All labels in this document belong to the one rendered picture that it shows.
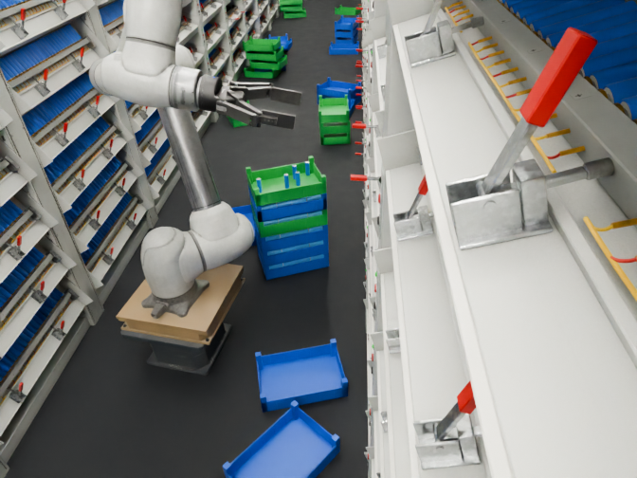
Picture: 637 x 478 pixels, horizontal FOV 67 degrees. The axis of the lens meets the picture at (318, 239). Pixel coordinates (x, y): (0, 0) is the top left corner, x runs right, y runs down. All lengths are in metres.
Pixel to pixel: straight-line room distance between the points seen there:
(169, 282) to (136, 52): 0.81
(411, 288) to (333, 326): 1.50
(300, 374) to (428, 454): 1.48
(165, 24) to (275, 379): 1.23
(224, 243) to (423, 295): 1.25
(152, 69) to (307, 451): 1.19
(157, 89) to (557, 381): 1.01
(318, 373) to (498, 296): 1.64
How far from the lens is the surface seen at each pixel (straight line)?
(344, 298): 2.09
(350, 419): 1.72
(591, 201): 0.25
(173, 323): 1.72
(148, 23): 1.12
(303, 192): 1.99
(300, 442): 1.68
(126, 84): 1.13
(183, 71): 1.11
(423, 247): 0.54
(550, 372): 0.18
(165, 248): 1.62
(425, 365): 0.43
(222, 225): 1.67
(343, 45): 5.53
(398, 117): 0.67
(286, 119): 1.03
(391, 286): 0.78
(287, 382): 1.81
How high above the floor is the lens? 1.45
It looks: 37 degrees down
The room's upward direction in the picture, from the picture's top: 3 degrees counter-clockwise
